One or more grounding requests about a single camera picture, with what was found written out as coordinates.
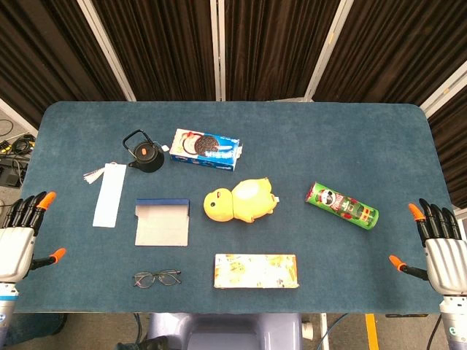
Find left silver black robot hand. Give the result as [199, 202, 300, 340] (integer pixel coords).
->
[0, 191, 67, 284]

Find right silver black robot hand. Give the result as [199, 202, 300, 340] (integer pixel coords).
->
[388, 198, 467, 296]

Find black eyeglasses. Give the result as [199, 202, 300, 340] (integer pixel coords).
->
[131, 268, 182, 289]

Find lavender robot base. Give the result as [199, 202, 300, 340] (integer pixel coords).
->
[147, 312, 304, 350]

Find long white paper strip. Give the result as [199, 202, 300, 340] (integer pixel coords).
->
[92, 163, 128, 228]

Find white swatch fan booklet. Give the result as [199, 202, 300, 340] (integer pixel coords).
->
[82, 168, 107, 184]

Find green Pringles can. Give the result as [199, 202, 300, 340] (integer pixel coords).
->
[304, 181, 379, 232]

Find white table leg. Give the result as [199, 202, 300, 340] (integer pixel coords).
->
[319, 312, 331, 350]

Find black teapot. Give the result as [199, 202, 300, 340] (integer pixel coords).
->
[122, 129, 166, 174]

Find orange cake box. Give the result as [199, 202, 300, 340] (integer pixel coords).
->
[213, 253, 301, 290]

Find blue felt table cover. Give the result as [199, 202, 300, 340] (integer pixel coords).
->
[0, 101, 463, 315]

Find yellow plush toy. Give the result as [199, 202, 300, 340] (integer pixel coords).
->
[203, 176, 281, 223]

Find blue Oreo cookie box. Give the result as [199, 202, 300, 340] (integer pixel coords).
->
[169, 128, 244, 172]

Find dark brown curtain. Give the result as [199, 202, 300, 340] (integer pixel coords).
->
[0, 0, 467, 209]

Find black floor cable bundle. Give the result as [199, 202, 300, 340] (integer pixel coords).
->
[0, 118, 37, 185]

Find blue floor cable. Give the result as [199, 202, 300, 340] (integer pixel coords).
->
[321, 313, 352, 350]

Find white partition frame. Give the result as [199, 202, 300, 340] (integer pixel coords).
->
[419, 61, 467, 118]
[304, 0, 353, 102]
[209, 0, 228, 102]
[76, 0, 137, 102]

